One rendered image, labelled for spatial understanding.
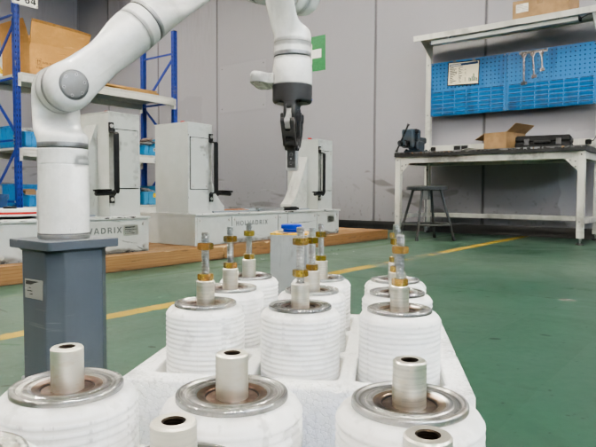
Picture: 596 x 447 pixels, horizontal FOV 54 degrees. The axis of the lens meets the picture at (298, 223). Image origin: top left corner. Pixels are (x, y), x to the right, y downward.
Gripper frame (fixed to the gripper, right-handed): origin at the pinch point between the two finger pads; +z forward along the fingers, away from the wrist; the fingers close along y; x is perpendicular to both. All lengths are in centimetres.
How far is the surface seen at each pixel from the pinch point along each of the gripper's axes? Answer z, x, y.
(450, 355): 26.9, -26.0, -32.6
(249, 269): 18.3, 4.1, -17.7
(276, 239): 14.6, 2.5, -3.0
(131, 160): -11, 114, 180
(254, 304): 21.5, 0.3, -30.9
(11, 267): 37, 136, 112
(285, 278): 22.0, 0.8, -3.0
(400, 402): 19, -19, -72
